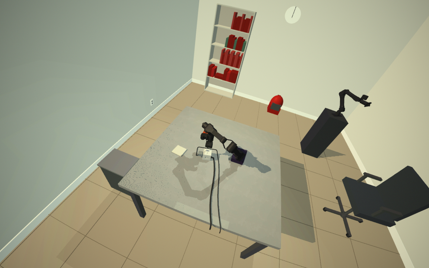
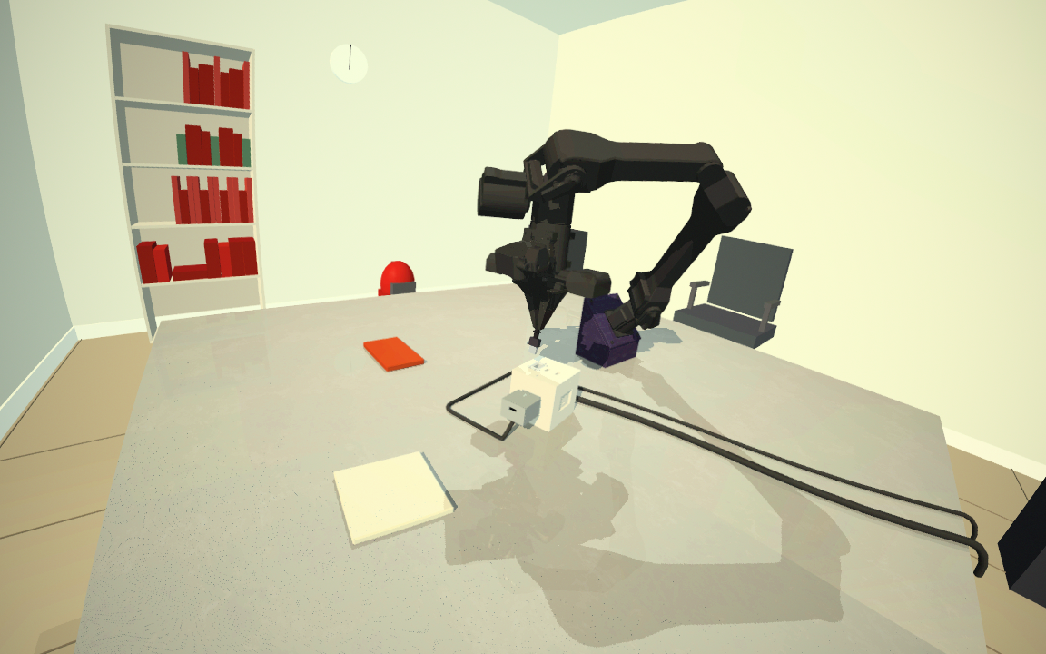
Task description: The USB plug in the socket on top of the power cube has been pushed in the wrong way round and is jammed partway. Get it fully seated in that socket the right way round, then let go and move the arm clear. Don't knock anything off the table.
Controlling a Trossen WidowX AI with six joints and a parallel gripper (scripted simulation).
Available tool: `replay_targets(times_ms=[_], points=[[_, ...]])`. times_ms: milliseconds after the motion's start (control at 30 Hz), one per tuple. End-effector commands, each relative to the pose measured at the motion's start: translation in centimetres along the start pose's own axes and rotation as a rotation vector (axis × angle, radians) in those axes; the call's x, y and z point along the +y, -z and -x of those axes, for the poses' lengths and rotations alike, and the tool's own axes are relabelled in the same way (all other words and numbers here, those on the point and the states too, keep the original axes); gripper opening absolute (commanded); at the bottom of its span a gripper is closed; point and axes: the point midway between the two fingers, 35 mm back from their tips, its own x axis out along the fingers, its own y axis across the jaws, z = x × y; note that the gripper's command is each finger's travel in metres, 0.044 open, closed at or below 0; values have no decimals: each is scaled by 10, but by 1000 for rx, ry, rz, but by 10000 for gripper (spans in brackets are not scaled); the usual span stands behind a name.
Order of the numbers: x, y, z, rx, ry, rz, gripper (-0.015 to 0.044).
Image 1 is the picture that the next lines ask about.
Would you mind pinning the pale yellow flat square pad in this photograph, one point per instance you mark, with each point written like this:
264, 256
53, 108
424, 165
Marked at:
179, 150

